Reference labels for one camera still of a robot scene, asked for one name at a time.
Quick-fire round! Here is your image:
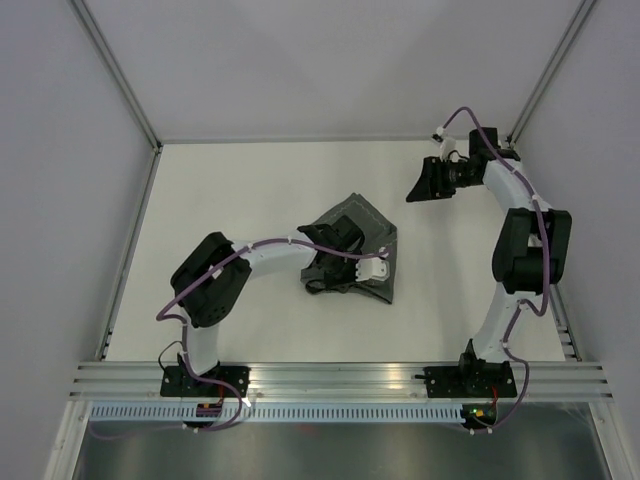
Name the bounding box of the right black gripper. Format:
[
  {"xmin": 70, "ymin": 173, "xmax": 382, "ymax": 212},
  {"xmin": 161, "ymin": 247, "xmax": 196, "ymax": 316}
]
[{"xmin": 405, "ymin": 156, "xmax": 478, "ymax": 203}]

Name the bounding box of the grey cloth napkin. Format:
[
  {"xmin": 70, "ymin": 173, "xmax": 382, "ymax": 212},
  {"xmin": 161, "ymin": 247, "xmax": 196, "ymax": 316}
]
[{"xmin": 298, "ymin": 193, "xmax": 398, "ymax": 304}]

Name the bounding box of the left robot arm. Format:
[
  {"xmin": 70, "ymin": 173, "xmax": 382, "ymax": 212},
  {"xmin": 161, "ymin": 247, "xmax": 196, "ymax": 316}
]
[{"xmin": 158, "ymin": 219, "xmax": 365, "ymax": 396}]

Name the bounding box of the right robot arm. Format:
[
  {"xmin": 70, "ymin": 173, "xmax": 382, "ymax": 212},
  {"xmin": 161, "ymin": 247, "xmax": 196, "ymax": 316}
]
[{"xmin": 406, "ymin": 127, "xmax": 572, "ymax": 397}]

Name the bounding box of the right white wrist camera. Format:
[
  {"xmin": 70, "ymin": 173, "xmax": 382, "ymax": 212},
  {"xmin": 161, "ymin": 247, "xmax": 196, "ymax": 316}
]
[{"xmin": 431, "ymin": 126, "xmax": 456, "ymax": 160}]

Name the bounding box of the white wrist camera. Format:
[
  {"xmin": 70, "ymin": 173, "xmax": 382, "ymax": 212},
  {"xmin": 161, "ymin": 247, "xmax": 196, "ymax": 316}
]
[
  {"xmin": 431, "ymin": 126, "xmax": 456, "ymax": 160},
  {"xmin": 355, "ymin": 257, "xmax": 390, "ymax": 282}
]

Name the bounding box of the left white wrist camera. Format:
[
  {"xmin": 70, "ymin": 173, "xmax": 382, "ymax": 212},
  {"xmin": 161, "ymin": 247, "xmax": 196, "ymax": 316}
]
[{"xmin": 355, "ymin": 257, "xmax": 390, "ymax": 282}]

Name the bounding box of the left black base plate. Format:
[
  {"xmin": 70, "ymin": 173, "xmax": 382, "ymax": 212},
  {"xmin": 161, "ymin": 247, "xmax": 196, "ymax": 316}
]
[{"xmin": 160, "ymin": 365, "xmax": 250, "ymax": 398}]

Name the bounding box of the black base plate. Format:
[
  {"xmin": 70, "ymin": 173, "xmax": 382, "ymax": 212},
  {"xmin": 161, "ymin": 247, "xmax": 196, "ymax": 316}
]
[
  {"xmin": 160, "ymin": 365, "xmax": 250, "ymax": 398},
  {"xmin": 413, "ymin": 362, "xmax": 518, "ymax": 399}
]

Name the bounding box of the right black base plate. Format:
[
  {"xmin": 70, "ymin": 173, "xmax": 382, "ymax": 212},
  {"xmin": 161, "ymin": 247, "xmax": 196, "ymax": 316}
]
[{"xmin": 413, "ymin": 362, "xmax": 518, "ymax": 399}]

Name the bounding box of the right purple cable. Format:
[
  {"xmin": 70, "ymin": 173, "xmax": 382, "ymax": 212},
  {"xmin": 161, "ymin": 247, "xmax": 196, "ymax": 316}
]
[{"xmin": 432, "ymin": 105, "xmax": 551, "ymax": 435}]

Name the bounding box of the right aluminium frame post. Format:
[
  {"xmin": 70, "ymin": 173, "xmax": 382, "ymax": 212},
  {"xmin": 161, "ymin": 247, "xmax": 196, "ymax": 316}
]
[{"xmin": 506, "ymin": 0, "xmax": 599, "ymax": 145}]

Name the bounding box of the aluminium frame post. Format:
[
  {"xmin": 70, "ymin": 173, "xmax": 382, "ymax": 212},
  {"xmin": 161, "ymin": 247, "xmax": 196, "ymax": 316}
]
[
  {"xmin": 68, "ymin": 0, "xmax": 162, "ymax": 153},
  {"xmin": 506, "ymin": 0, "xmax": 599, "ymax": 145}
]

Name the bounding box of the aluminium front rail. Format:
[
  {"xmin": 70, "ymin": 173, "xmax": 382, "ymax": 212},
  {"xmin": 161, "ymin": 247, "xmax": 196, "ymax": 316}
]
[{"xmin": 68, "ymin": 362, "xmax": 613, "ymax": 403}]

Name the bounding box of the white slotted cable duct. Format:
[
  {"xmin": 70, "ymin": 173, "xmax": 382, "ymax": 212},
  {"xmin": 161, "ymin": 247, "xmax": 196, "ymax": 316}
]
[{"xmin": 89, "ymin": 401, "xmax": 464, "ymax": 424}]

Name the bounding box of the left aluminium frame post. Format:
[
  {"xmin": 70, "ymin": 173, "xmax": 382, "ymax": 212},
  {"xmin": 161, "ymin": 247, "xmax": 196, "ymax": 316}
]
[{"xmin": 68, "ymin": 0, "xmax": 162, "ymax": 153}]

